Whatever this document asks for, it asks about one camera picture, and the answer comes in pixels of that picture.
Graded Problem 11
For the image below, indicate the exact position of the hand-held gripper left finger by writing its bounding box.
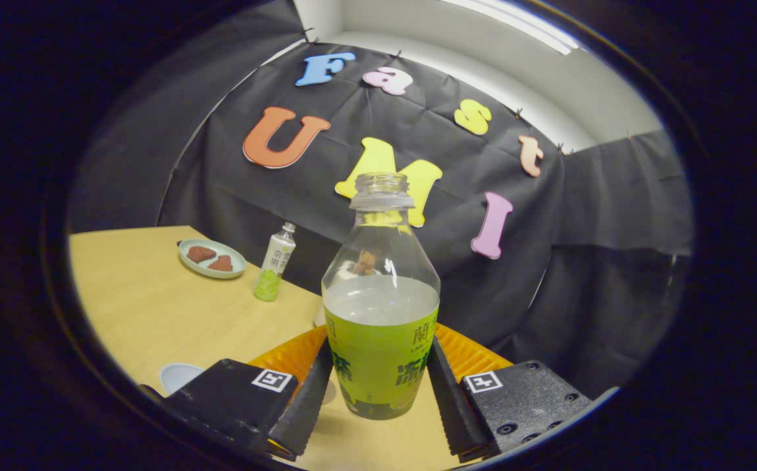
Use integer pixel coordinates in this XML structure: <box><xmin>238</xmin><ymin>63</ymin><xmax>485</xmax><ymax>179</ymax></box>
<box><xmin>166</xmin><ymin>325</ymin><xmax>334</xmax><ymax>462</ymax></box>

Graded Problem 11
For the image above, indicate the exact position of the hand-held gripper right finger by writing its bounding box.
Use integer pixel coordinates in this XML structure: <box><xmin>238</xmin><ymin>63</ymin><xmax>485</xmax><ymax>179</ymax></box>
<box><xmin>427</xmin><ymin>323</ymin><xmax>595</xmax><ymax>462</ymax></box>

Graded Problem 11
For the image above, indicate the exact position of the green label juice bottle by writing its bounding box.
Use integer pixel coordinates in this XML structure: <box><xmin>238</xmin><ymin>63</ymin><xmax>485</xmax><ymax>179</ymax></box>
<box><xmin>321</xmin><ymin>172</ymin><xmax>442</xmax><ymax>421</ymax></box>

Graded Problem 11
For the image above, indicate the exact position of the white cup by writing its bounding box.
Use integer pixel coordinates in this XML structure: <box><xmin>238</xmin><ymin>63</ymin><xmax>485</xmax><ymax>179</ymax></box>
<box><xmin>158</xmin><ymin>363</ymin><xmax>205</xmax><ymax>394</ymax></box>

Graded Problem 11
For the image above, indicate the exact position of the small white green bottle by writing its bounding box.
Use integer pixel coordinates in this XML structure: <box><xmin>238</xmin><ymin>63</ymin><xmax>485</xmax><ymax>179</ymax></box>
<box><xmin>253</xmin><ymin>222</ymin><xmax>297</xmax><ymax>302</ymax></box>

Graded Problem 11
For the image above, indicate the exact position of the wooden table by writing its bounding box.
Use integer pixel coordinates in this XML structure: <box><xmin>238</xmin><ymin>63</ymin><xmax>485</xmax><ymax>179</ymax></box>
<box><xmin>69</xmin><ymin>226</ymin><xmax>484</xmax><ymax>471</ymax></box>

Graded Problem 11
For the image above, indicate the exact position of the pale green plate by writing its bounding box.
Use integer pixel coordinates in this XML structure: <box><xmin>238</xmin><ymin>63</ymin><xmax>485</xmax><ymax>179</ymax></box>
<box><xmin>178</xmin><ymin>238</ymin><xmax>247</xmax><ymax>280</ymax></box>

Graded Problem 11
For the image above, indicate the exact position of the ceiling light panel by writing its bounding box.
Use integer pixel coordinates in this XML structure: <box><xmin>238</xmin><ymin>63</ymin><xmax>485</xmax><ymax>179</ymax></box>
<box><xmin>444</xmin><ymin>0</ymin><xmax>582</xmax><ymax>54</ymax></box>

